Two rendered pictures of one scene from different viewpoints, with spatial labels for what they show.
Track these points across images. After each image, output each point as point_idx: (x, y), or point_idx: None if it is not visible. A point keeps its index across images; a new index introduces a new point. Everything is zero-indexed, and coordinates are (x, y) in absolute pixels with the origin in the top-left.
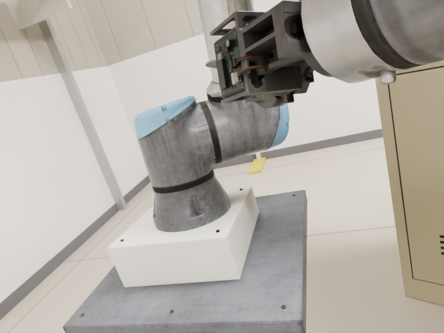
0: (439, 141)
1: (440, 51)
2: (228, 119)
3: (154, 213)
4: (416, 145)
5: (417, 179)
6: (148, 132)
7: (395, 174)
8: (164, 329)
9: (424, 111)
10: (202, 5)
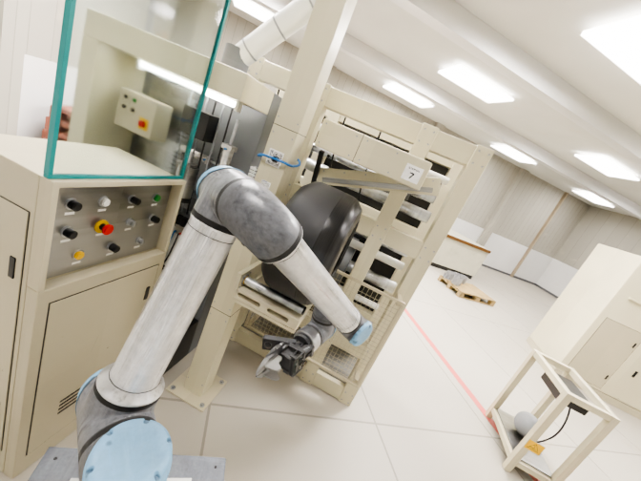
0: (76, 337)
1: None
2: (154, 411)
3: None
4: (60, 346)
5: (53, 371)
6: (168, 474)
7: (33, 379)
8: None
9: (72, 320)
10: (177, 336)
